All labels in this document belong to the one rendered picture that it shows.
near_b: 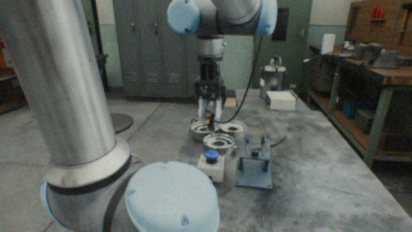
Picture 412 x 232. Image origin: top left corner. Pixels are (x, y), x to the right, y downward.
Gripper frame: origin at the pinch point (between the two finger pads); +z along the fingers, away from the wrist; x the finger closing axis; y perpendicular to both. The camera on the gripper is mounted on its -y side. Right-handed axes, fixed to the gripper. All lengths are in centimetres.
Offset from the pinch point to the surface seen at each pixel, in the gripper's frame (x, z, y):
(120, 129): -62, 32, -54
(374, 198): 44.3, 13.1, 12.8
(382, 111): 109, 34, -119
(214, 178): 3.3, 11.8, 13.1
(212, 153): 2.3, 5.7, 10.4
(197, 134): -6.4, 10.1, -10.0
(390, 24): 142, -24, -211
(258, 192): 15.3, 13.1, 15.4
